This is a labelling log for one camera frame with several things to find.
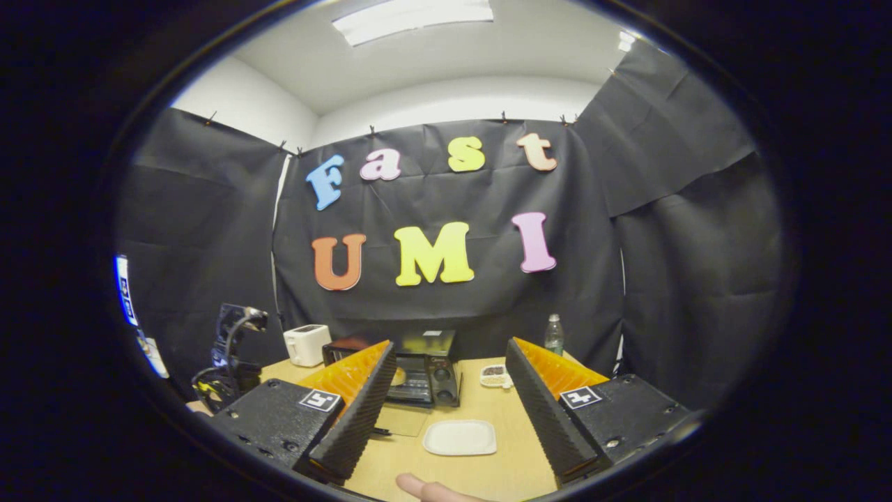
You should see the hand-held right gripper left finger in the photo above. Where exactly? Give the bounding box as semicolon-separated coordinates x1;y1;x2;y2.
209;340;397;486

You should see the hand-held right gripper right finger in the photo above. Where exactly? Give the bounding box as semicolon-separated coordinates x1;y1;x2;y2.
505;337;693;489

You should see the black electric oven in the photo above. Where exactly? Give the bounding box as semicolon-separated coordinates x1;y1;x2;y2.
322;330;462;439

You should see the white toaster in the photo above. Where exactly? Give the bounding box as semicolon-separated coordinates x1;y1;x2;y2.
283;324;332;368

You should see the white square plate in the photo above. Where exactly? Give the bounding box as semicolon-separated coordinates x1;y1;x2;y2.
422;419;498;457

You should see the white blue standing banner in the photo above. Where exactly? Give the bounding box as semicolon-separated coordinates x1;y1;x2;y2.
115;254;170;379

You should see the black backdrop cloth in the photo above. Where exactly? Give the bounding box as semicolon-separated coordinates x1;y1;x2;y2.
115;38;785;412

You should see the large ceiling light panel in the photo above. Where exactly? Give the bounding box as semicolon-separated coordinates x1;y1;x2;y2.
332;0;494;47

